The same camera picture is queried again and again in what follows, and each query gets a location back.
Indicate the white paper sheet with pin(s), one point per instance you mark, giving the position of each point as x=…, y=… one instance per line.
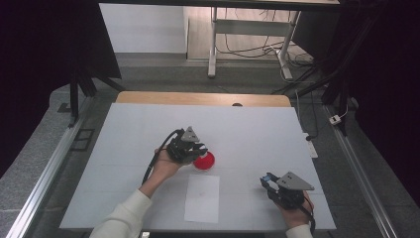
x=202, y=198

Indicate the wooden table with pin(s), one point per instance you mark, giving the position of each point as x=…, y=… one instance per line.
x=198, y=98

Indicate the person's left hand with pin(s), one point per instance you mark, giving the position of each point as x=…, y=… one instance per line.
x=161, y=170

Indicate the black curtain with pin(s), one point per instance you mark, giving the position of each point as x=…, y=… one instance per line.
x=39, y=66
x=396, y=82

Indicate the small white adapter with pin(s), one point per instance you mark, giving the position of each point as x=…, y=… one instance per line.
x=335, y=119

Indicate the red round ink pad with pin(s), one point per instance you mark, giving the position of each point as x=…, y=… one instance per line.
x=205, y=162

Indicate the black floor plate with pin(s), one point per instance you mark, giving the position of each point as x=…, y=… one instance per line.
x=83, y=139

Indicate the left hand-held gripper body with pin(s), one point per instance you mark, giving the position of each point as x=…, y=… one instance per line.
x=180, y=150

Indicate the white metal desk frame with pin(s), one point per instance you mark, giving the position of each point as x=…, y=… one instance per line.
x=251, y=27

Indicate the white table cover board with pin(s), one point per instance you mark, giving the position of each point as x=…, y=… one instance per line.
x=247, y=132

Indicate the black table grommet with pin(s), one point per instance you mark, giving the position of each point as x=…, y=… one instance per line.
x=237, y=104

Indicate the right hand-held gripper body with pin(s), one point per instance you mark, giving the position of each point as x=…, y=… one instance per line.
x=290, y=196

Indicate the aluminium rail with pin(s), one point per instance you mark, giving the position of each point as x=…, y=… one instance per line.
x=49, y=172
x=360, y=178

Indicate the person's right hand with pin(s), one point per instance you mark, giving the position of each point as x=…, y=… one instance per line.
x=298, y=216

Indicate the black metal stand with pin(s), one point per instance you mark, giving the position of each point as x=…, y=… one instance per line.
x=343, y=82
x=74, y=99

